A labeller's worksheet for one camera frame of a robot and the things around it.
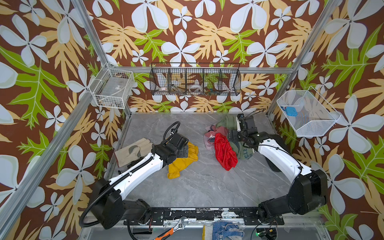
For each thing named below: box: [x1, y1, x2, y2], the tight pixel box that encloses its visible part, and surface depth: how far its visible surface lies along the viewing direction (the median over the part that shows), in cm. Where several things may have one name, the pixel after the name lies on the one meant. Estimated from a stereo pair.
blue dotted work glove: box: [212, 220, 244, 240], surface depth 70 cm
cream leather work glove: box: [114, 138, 153, 168], surface depth 99 cm
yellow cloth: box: [167, 141, 199, 179], surface depth 90 cm
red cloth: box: [214, 132, 238, 171], surface depth 90 cm
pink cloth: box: [204, 124, 229, 151], surface depth 101 cm
